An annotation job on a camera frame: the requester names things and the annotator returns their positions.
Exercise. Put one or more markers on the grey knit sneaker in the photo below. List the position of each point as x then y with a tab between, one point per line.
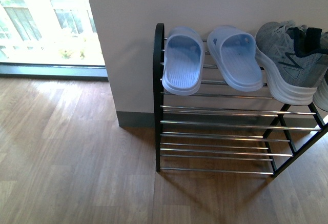
321	93
294	59

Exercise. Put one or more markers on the light blue slipper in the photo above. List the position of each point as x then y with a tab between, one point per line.
233	51
183	61

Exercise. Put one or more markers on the dark window frame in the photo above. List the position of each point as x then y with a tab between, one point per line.
48	71

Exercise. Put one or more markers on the black metal shoe rack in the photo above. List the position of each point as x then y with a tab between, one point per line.
207	132

